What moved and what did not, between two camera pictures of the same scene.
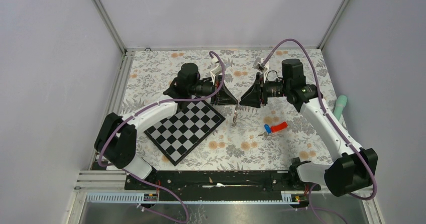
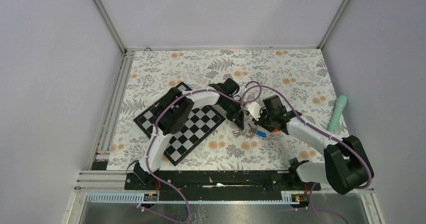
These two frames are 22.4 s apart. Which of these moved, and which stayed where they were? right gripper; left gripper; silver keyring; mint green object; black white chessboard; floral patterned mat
Moved: right gripper; left gripper; silver keyring
Stayed: floral patterned mat; black white chessboard; mint green object
